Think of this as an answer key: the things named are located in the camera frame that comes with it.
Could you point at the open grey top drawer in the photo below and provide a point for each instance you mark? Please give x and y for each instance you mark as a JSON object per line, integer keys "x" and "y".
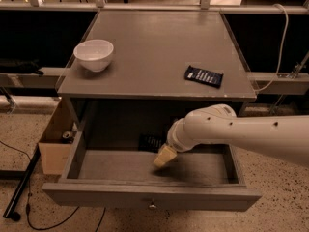
{"x": 116, "y": 176}

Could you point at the black metal floor bar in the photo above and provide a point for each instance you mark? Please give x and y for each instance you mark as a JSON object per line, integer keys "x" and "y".
{"x": 23, "y": 178}

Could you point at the cardboard box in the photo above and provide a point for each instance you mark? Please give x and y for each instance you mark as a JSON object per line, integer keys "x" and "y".
{"x": 54, "y": 151}

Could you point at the white ceramic bowl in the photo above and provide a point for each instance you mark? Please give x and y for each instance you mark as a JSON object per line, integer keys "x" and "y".
{"x": 94, "y": 55}

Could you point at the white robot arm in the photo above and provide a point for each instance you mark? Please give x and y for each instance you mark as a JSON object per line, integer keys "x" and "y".
{"x": 281, "y": 137}

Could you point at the grey wooden cabinet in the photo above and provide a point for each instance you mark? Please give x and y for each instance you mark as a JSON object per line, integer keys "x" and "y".
{"x": 144, "y": 89}

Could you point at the metal can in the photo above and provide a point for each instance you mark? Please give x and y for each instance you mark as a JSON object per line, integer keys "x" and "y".
{"x": 68, "y": 136}

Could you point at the dark blue snack bar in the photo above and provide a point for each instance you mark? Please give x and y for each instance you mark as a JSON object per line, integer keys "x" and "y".
{"x": 213, "y": 79}

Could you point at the round metal drawer knob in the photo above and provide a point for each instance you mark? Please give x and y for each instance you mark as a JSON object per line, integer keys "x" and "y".
{"x": 152, "y": 205}

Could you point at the black bag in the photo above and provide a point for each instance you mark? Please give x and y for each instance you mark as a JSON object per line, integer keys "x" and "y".
{"x": 20, "y": 67}

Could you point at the brown rxbar chocolate wrapper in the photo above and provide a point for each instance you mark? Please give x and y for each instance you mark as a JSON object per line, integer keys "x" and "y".
{"x": 150, "y": 143}

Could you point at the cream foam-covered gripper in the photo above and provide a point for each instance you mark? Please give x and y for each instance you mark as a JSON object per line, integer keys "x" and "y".
{"x": 174, "y": 139}

